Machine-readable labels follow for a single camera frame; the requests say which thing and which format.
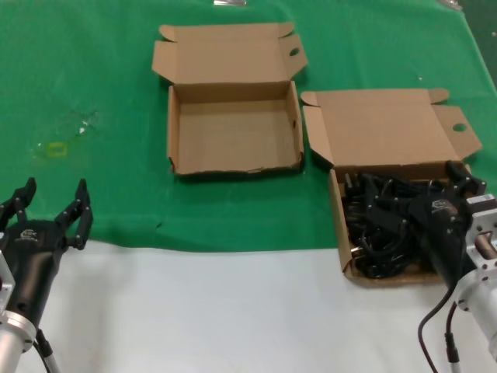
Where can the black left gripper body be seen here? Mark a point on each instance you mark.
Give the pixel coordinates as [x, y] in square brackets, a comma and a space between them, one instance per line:
[33, 256]

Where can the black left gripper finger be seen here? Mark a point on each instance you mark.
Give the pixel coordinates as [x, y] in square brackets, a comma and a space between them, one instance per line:
[21, 194]
[79, 217]

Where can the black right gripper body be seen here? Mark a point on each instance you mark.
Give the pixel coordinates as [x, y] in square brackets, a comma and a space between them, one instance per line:
[442, 229]

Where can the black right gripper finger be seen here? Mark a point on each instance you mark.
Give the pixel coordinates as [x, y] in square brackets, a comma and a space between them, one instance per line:
[468, 182]
[388, 214]

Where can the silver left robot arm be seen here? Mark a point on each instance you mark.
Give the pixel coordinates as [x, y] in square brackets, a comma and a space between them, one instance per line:
[11, 338]

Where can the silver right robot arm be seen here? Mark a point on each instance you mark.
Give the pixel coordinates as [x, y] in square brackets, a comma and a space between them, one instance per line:
[481, 311]

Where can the cardboard box with torn rim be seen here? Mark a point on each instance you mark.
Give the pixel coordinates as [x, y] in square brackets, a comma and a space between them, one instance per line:
[233, 132]

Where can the yellow tape square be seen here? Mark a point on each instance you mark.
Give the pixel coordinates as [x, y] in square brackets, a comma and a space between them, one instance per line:
[56, 149]

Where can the green table cloth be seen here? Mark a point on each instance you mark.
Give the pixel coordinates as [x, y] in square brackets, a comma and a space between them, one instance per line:
[77, 58]

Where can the small metallic clutter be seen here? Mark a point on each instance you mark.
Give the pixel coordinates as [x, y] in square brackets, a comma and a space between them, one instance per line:
[452, 4]

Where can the silver metal object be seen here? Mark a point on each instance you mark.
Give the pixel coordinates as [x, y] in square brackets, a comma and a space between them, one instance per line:
[230, 2]

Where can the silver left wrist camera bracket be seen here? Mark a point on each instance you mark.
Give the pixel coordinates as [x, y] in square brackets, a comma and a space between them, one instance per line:
[5, 279]

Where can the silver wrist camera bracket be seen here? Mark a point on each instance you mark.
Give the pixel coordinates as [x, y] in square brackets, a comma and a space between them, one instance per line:
[5, 279]
[483, 217]

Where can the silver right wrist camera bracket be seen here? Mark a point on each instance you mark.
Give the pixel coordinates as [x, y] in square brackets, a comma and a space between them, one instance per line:
[483, 217]

